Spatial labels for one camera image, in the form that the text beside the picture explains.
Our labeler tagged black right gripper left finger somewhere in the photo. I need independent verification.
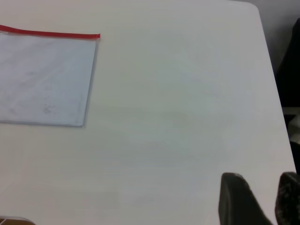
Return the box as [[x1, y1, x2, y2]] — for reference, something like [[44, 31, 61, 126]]
[[218, 172, 275, 225]]

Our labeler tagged clear plastic red-zipper bag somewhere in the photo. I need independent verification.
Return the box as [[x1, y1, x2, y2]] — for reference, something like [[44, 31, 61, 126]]
[[0, 24, 101, 128]]

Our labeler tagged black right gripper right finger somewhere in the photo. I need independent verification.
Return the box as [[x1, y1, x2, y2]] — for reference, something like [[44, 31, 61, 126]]
[[274, 172, 300, 225]]

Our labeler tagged dark bulky object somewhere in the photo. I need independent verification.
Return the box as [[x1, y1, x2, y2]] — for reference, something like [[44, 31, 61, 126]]
[[275, 17, 300, 108]]

